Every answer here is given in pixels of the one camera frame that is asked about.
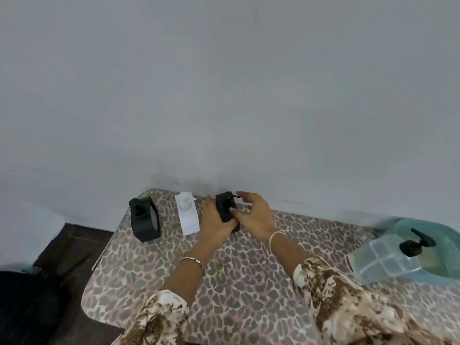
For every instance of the person's left hand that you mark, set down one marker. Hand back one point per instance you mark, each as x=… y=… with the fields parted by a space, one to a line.
x=215 y=226

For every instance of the person's right hand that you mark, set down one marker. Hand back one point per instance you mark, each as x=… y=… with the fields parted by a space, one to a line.
x=258 y=219

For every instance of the black square soap dispenser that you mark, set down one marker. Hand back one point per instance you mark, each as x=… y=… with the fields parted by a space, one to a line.
x=223 y=213

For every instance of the white soap dispenser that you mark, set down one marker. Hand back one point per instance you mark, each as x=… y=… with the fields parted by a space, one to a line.
x=188 y=219

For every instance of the tall clear plastic bottle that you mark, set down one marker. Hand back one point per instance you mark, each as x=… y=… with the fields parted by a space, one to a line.
x=381 y=262

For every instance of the black pump with long tube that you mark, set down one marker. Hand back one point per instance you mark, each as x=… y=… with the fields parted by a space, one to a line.
x=413 y=247

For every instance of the teal plastic basket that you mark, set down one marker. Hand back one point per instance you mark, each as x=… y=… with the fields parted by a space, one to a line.
x=449 y=247

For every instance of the person's left forearm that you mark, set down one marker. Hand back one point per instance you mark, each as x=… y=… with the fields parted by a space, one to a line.
x=179 y=283

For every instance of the person's right forearm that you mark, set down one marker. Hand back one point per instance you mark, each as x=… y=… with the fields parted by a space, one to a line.
x=287 y=255

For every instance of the white wrist band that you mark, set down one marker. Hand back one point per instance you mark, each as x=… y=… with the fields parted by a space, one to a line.
x=275 y=237

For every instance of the leopard print ironing board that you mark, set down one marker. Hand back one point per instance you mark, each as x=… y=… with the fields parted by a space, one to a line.
x=251 y=283

